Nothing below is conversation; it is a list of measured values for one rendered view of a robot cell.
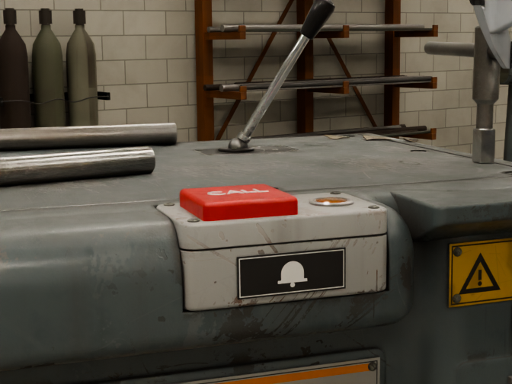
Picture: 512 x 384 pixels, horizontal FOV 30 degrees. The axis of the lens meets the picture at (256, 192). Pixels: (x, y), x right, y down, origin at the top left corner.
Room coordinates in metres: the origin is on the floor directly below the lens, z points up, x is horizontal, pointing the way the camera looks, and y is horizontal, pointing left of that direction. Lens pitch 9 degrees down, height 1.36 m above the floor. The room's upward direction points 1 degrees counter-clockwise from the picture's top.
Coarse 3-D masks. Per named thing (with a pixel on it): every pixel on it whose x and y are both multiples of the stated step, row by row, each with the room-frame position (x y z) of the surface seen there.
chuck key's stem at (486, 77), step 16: (480, 32) 0.80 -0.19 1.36; (480, 48) 0.80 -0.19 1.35; (480, 64) 0.80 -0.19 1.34; (496, 64) 0.80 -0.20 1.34; (480, 80) 0.80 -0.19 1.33; (496, 80) 0.80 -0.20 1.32; (480, 96) 0.80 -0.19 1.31; (496, 96) 0.80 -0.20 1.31; (480, 112) 0.80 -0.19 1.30; (480, 128) 0.80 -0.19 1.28; (480, 144) 0.80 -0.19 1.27; (480, 160) 0.80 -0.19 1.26
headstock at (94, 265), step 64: (0, 192) 0.68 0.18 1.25; (64, 192) 0.67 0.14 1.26; (128, 192) 0.67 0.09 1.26; (320, 192) 0.66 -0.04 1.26; (384, 192) 0.66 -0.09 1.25; (0, 256) 0.52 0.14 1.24; (64, 256) 0.53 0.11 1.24; (128, 256) 0.54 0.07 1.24; (448, 256) 0.63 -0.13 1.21; (0, 320) 0.51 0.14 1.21; (64, 320) 0.52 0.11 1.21; (128, 320) 0.53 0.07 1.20; (192, 320) 0.55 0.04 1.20; (256, 320) 0.56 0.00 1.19; (320, 320) 0.57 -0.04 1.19; (384, 320) 0.59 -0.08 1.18; (448, 320) 0.63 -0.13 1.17
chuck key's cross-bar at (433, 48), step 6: (432, 42) 0.89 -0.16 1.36; (438, 42) 0.88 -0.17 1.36; (444, 42) 0.87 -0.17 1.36; (450, 42) 0.86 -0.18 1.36; (426, 48) 0.89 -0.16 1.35; (432, 48) 0.88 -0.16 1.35; (438, 48) 0.87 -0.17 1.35; (444, 48) 0.86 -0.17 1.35; (450, 48) 0.85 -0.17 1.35; (456, 48) 0.84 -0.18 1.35; (462, 48) 0.83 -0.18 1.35; (468, 48) 0.82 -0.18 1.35; (432, 54) 0.89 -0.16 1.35; (438, 54) 0.88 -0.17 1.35; (444, 54) 0.87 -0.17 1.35; (450, 54) 0.86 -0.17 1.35; (456, 54) 0.84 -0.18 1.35; (462, 54) 0.83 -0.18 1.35; (468, 54) 0.83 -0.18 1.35; (492, 54) 0.79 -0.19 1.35
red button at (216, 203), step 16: (192, 192) 0.59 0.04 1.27; (208, 192) 0.59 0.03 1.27; (224, 192) 0.59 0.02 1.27; (240, 192) 0.59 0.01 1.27; (256, 192) 0.59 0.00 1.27; (272, 192) 0.59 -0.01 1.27; (192, 208) 0.58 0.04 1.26; (208, 208) 0.55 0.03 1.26; (224, 208) 0.55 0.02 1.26; (240, 208) 0.56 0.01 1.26; (256, 208) 0.56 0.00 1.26; (272, 208) 0.56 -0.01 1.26; (288, 208) 0.57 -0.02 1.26
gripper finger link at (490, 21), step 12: (492, 0) 0.75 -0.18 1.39; (504, 0) 0.74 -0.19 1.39; (480, 12) 0.76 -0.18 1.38; (492, 12) 0.75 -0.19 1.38; (504, 12) 0.74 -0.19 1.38; (480, 24) 0.76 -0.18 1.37; (492, 24) 0.75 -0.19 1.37; (504, 24) 0.74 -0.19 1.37; (492, 36) 0.76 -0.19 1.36; (504, 36) 0.76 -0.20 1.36; (492, 48) 0.76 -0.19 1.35; (504, 48) 0.76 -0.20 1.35; (504, 60) 0.76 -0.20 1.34
